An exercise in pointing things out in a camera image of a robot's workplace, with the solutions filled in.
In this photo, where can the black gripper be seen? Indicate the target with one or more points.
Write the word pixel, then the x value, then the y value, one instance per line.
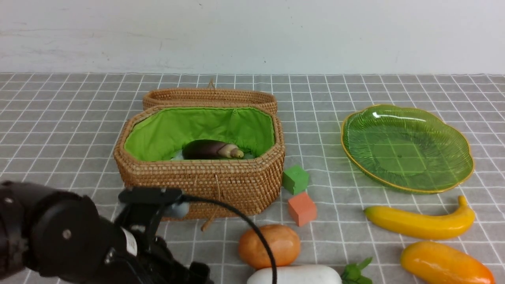
pixel 155 264

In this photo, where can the purple eggplant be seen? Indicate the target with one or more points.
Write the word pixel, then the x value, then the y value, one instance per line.
pixel 210 150

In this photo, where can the brown potato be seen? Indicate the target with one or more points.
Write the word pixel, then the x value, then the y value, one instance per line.
pixel 283 241

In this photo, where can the white radish with leaves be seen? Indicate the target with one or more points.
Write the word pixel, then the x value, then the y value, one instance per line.
pixel 321 274

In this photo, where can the yellow banana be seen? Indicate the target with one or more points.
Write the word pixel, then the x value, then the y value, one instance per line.
pixel 421 226

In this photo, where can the orange mango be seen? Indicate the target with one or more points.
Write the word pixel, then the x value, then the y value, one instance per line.
pixel 437 263

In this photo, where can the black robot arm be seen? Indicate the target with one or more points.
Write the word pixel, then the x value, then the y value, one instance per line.
pixel 61 234

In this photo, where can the woven rattan basket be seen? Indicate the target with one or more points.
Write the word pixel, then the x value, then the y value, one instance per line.
pixel 146 150

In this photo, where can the grey checkered tablecloth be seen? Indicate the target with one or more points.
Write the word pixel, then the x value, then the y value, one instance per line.
pixel 60 130

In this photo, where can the orange foam cube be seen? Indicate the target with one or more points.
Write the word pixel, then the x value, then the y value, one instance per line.
pixel 302 209

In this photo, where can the green foam cube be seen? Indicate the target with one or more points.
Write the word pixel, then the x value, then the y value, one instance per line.
pixel 295 179

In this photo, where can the woven rattan basket lid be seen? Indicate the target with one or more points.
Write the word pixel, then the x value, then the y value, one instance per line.
pixel 209 95

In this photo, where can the green glass leaf plate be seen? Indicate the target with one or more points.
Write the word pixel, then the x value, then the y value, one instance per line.
pixel 407 149

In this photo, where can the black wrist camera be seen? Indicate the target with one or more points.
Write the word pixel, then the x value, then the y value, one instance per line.
pixel 144 208

